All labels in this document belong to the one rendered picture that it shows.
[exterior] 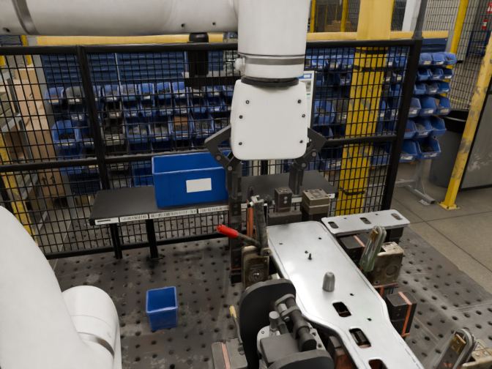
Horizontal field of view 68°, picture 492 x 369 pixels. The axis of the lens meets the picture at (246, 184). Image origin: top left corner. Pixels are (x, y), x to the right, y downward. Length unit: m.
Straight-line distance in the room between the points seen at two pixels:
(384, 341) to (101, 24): 0.80
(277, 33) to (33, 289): 0.44
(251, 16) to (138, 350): 1.06
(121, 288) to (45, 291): 0.95
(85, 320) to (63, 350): 0.09
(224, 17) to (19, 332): 0.49
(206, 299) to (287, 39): 1.10
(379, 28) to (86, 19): 1.32
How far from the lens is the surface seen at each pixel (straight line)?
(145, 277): 1.53
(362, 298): 1.00
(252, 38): 0.45
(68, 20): 0.43
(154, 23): 0.43
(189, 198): 1.30
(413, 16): 5.50
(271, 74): 0.45
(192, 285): 1.46
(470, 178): 3.90
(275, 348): 0.65
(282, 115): 0.47
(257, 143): 0.48
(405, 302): 1.04
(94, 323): 0.66
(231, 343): 0.76
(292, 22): 0.45
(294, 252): 1.11
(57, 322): 0.58
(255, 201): 0.92
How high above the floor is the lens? 1.65
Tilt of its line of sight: 26 degrees down
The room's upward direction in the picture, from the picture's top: straight up
